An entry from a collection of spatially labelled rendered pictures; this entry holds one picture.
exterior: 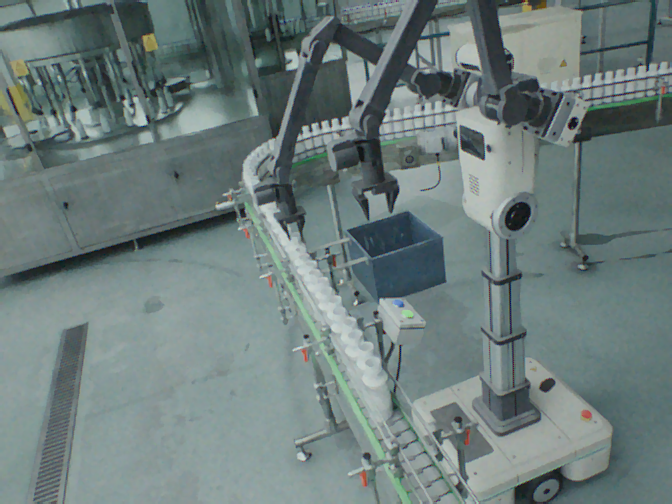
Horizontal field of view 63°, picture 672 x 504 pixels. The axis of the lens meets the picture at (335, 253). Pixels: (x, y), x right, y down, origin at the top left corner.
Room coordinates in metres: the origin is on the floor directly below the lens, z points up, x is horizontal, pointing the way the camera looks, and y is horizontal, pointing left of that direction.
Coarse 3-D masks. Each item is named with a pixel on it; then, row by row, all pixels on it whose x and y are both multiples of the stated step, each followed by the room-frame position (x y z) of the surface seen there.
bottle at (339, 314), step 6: (336, 312) 1.24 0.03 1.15; (342, 312) 1.24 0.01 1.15; (336, 318) 1.21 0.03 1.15; (342, 318) 1.21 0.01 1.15; (336, 324) 1.21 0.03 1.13; (336, 330) 1.20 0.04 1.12; (342, 330) 1.20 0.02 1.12; (336, 336) 1.20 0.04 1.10; (336, 348) 1.21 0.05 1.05; (342, 348) 1.20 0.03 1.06; (342, 354) 1.20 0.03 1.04; (342, 360) 1.20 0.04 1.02
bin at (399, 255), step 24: (408, 216) 2.22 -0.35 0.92; (360, 240) 2.16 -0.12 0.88; (384, 240) 2.19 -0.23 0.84; (408, 240) 2.22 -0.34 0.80; (432, 240) 1.91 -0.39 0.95; (360, 264) 2.01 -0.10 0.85; (384, 264) 1.87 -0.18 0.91; (408, 264) 1.89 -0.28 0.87; (432, 264) 1.91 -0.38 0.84; (384, 288) 1.86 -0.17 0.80; (408, 288) 1.89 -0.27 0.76
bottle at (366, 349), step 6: (366, 342) 1.07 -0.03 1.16; (360, 348) 1.06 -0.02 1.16; (366, 348) 1.07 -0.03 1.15; (372, 348) 1.04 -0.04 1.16; (360, 354) 1.05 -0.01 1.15; (366, 354) 1.04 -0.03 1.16; (372, 354) 1.04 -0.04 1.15; (360, 360) 1.05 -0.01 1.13; (360, 366) 1.04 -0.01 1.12; (360, 372) 1.04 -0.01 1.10; (366, 402) 1.04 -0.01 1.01
